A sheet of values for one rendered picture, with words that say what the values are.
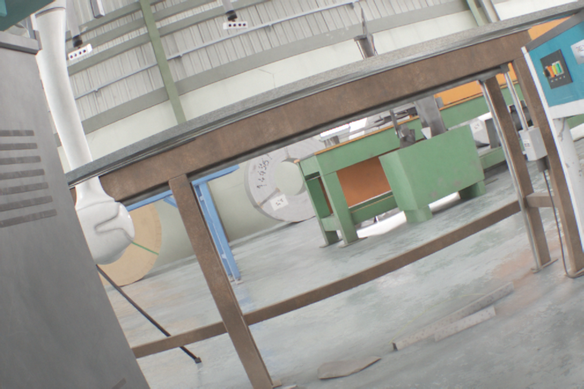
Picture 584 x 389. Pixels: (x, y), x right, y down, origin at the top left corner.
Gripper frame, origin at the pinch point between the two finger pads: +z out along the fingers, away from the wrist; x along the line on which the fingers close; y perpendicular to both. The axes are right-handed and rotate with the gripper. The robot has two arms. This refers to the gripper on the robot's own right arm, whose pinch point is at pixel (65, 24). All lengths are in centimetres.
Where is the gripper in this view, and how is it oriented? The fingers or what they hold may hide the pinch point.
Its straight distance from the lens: 148.7
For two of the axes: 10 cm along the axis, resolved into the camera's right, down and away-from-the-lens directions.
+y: -1.1, 0.4, -9.9
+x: 9.3, -3.4, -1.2
